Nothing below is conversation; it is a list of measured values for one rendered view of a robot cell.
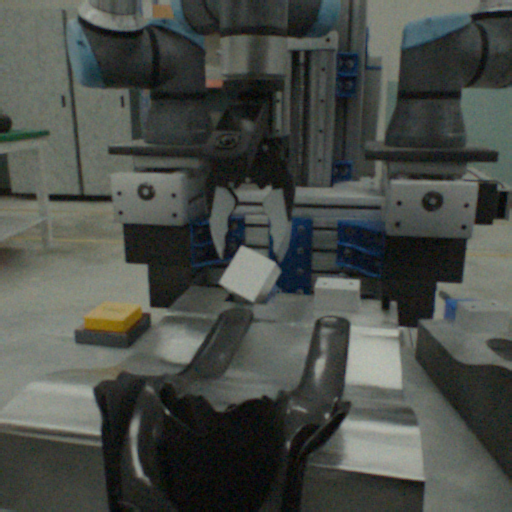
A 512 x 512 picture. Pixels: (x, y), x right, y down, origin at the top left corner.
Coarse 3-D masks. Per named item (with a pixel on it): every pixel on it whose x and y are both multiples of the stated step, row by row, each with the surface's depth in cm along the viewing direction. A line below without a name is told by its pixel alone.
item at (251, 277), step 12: (240, 252) 64; (252, 252) 64; (240, 264) 64; (252, 264) 64; (264, 264) 63; (276, 264) 63; (228, 276) 64; (240, 276) 63; (252, 276) 63; (264, 276) 63; (276, 276) 66; (228, 288) 64; (240, 288) 63; (252, 288) 63; (264, 288) 64; (276, 288) 69; (252, 300) 62; (264, 300) 67
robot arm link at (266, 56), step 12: (240, 36) 56; (252, 36) 56; (264, 36) 56; (228, 48) 57; (240, 48) 56; (252, 48) 56; (264, 48) 56; (276, 48) 57; (228, 60) 58; (240, 60) 57; (252, 60) 56; (264, 60) 57; (276, 60) 57; (228, 72) 58; (240, 72) 57; (252, 72) 57; (264, 72) 57; (276, 72) 58
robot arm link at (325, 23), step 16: (288, 0) 67; (304, 0) 69; (320, 0) 70; (336, 0) 71; (288, 16) 68; (304, 16) 70; (320, 16) 71; (336, 16) 72; (288, 32) 71; (304, 32) 72; (320, 32) 73
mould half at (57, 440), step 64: (192, 320) 59; (256, 320) 59; (384, 320) 58; (64, 384) 37; (192, 384) 38; (256, 384) 45; (384, 384) 47; (0, 448) 33; (64, 448) 32; (384, 448) 30
